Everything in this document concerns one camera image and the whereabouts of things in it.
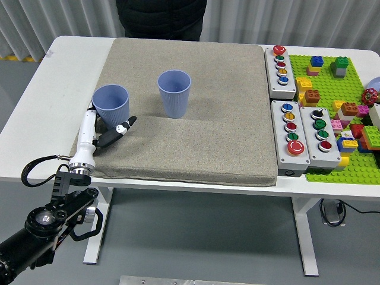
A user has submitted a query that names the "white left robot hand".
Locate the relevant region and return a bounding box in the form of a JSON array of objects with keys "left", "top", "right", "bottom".
[{"left": 68, "top": 100, "right": 138, "bottom": 170}]

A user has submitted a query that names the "blue ribbed cup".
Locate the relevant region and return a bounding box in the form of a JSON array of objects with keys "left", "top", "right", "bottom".
[
  {"left": 157, "top": 69, "right": 192, "bottom": 119},
  {"left": 91, "top": 84, "right": 131, "bottom": 128}
]

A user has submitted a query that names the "white table leg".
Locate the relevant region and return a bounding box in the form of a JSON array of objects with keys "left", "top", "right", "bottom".
[
  {"left": 83, "top": 186, "right": 114, "bottom": 265},
  {"left": 290, "top": 196, "right": 320, "bottom": 277}
]

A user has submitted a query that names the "grey-brown fabric mat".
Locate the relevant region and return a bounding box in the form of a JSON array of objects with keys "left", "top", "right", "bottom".
[{"left": 67, "top": 37, "right": 278, "bottom": 188}]

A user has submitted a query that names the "person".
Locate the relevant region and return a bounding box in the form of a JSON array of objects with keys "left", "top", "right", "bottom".
[{"left": 115, "top": 0, "right": 208, "bottom": 42}]

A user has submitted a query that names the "grey five-button control box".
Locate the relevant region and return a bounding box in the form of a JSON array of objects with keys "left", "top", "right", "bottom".
[
  {"left": 263, "top": 45, "right": 297, "bottom": 100},
  {"left": 270, "top": 100, "right": 311, "bottom": 178}
]

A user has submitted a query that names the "white curtain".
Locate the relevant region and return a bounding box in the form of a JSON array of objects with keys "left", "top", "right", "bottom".
[{"left": 0, "top": 0, "right": 380, "bottom": 59}]

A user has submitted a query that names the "grey four-button control box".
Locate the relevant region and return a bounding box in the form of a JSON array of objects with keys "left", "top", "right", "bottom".
[{"left": 299, "top": 106, "right": 342, "bottom": 175}]

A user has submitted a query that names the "brown toy brick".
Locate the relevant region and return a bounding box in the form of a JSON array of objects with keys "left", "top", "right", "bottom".
[
  {"left": 340, "top": 102, "right": 359, "bottom": 116},
  {"left": 304, "top": 89, "right": 322, "bottom": 105}
]

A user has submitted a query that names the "green toy brick baseplate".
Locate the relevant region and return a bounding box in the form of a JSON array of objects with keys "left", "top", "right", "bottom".
[{"left": 288, "top": 54, "right": 380, "bottom": 185}]

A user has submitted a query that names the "grey power adapter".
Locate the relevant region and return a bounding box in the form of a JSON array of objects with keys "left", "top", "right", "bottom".
[{"left": 322, "top": 201, "right": 341, "bottom": 226}]

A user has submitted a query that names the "red toy brick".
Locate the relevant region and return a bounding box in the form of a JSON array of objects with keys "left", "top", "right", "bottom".
[{"left": 349, "top": 123, "right": 365, "bottom": 139}]

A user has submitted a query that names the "large green toy brick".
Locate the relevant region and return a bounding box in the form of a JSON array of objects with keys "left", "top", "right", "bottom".
[{"left": 360, "top": 125, "right": 380, "bottom": 144}]

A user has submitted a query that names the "red valve wheel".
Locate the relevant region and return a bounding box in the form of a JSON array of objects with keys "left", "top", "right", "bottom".
[{"left": 361, "top": 88, "right": 379, "bottom": 106}]

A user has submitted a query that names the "white box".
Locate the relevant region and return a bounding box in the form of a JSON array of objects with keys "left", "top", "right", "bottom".
[{"left": 368, "top": 103, "right": 380, "bottom": 126}]

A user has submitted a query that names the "black power cable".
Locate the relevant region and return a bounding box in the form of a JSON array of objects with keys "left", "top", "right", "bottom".
[{"left": 319, "top": 198, "right": 380, "bottom": 228}]

